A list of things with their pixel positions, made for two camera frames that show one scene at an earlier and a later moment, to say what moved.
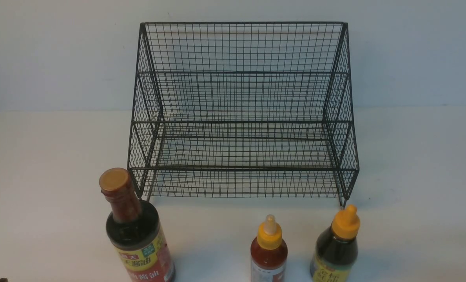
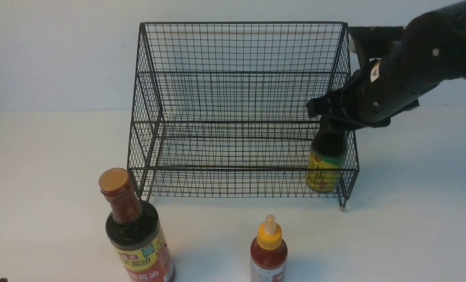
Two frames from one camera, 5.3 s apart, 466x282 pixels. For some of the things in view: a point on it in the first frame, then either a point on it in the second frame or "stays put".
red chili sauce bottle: x=269 y=253 stays put
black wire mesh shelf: x=244 y=110 stays put
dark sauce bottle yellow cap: x=334 y=255 → x=326 y=159
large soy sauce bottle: x=134 y=232 stays put
